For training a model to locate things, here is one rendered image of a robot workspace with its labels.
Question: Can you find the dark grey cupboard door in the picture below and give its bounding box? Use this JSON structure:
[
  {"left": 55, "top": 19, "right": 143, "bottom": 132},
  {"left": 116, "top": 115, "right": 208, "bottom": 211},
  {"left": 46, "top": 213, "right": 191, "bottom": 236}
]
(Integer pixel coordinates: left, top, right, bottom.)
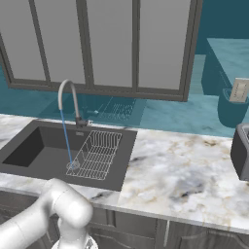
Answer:
[
  {"left": 85, "top": 207, "right": 159, "bottom": 249},
  {"left": 163, "top": 220, "right": 249, "bottom": 249}
]

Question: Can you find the beige wall outlet plate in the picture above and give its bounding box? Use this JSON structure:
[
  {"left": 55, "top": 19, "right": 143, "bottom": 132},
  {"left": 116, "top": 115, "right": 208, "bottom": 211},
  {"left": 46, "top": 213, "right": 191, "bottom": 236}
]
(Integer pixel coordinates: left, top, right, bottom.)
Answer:
[{"left": 230, "top": 77, "right": 249, "bottom": 104}]

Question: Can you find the dark grey countertop appliance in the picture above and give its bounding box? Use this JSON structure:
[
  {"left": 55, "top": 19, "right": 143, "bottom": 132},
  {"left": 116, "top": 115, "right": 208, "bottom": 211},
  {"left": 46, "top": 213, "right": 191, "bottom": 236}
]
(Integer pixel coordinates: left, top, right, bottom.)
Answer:
[{"left": 230, "top": 123, "right": 249, "bottom": 183}]

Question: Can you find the white wire dish rack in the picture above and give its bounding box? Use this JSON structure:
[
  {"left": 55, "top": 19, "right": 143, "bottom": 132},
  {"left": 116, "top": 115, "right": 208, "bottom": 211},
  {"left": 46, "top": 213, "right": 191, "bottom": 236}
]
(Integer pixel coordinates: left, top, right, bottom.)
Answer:
[{"left": 65, "top": 129, "right": 124, "bottom": 181}]

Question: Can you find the dark grey sink basin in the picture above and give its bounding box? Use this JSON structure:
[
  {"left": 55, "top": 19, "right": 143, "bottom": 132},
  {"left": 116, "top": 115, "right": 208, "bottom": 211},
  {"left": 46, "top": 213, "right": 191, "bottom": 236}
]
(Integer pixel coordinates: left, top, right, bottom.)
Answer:
[{"left": 0, "top": 119, "right": 138, "bottom": 193}]

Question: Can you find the blue water stream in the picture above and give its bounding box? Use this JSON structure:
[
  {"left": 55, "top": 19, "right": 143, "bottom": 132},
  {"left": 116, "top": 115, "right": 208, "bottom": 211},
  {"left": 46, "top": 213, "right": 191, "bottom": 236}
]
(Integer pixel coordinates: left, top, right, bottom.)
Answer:
[{"left": 59, "top": 109, "right": 75, "bottom": 169}]

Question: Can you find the silver cupboard handle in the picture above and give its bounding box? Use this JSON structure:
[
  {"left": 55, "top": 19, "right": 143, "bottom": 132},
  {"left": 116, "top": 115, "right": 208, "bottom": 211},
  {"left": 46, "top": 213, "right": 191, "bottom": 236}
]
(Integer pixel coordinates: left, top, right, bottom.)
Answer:
[{"left": 163, "top": 220, "right": 170, "bottom": 248}]

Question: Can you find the grey framed window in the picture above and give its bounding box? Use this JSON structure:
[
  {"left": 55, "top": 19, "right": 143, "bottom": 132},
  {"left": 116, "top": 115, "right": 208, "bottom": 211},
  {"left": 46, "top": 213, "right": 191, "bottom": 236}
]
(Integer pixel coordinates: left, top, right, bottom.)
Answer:
[{"left": 0, "top": 0, "right": 204, "bottom": 103}]

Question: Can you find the grey curved sink faucet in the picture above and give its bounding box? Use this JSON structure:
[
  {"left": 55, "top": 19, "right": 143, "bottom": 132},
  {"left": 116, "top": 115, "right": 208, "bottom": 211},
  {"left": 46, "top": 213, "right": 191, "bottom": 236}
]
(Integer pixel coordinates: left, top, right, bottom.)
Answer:
[{"left": 57, "top": 79, "right": 94, "bottom": 128}]

